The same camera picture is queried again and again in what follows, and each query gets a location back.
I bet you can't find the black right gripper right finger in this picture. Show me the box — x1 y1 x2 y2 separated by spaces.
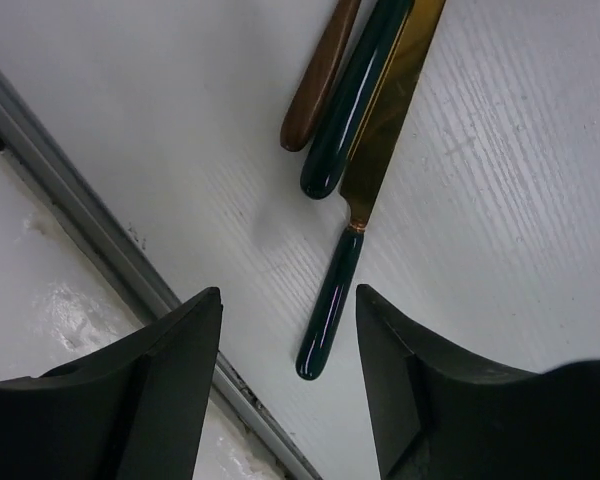
356 285 600 479

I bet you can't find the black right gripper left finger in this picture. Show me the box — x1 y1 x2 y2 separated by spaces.
0 287 223 479

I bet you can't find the brown wooden fork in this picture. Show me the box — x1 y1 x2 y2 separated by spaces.
279 0 361 152

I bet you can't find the gold knife black handle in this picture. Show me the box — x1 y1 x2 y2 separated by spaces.
295 0 445 381

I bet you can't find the gold fork black handle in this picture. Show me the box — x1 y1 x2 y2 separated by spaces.
300 0 414 200

